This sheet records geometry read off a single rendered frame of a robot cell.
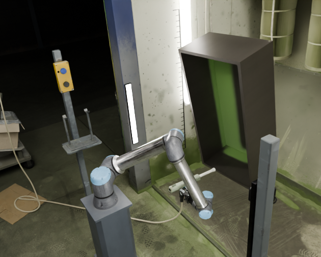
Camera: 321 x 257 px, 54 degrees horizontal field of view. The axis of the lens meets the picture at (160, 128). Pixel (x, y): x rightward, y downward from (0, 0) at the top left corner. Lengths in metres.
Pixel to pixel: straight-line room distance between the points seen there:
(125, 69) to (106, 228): 1.38
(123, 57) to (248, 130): 1.27
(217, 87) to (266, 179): 1.80
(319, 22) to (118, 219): 2.34
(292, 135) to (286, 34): 1.04
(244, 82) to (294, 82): 1.65
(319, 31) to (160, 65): 1.43
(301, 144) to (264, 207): 2.28
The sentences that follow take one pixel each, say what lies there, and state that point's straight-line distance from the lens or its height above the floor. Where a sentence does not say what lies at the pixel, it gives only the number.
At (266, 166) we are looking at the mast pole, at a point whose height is 1.54.
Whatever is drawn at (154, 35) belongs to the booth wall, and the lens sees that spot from 3.03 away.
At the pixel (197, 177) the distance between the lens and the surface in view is 2.82.
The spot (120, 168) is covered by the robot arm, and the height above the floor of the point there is 0.87.
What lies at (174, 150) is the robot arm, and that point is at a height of 1.12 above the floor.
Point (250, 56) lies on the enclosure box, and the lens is 2.20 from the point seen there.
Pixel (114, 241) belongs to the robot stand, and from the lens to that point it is 2.62.
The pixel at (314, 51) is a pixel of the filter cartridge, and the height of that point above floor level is 1.43.
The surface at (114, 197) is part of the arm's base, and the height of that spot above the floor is 0.69.
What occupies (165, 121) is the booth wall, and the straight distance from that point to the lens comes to 3.34.
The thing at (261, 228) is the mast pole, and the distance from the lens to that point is 1.42.
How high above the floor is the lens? 2.22
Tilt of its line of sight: 27 degrees down
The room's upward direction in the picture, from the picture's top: 5 degrees counter-clockwise
